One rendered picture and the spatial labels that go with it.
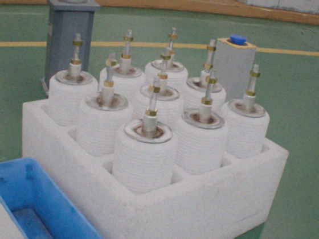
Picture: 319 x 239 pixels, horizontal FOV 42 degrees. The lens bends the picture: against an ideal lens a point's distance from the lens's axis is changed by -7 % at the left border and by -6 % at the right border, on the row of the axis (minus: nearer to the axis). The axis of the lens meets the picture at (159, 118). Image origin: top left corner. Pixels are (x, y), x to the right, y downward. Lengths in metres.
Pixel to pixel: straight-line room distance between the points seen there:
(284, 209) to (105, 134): 0.49
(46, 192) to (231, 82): 0.50
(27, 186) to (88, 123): 0.21
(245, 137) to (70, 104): 0.33
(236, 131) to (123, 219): 0.28
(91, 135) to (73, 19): 0.63
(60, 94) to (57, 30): 0.52
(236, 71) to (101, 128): 0.42
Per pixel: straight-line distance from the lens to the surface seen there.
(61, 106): 0.83
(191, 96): 0.88
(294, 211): 1.05
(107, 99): 0.75
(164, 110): 0.80
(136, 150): 0.64
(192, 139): 0.72
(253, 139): 0.82
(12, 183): 0.85
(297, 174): 1.20
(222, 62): 1.05
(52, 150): 0.81
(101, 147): 0.75
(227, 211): 0.82
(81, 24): 1.32
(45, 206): 0.82
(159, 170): 0.67
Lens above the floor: 0.56
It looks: 25 degrees down
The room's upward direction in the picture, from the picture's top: 9 degrees clockwise
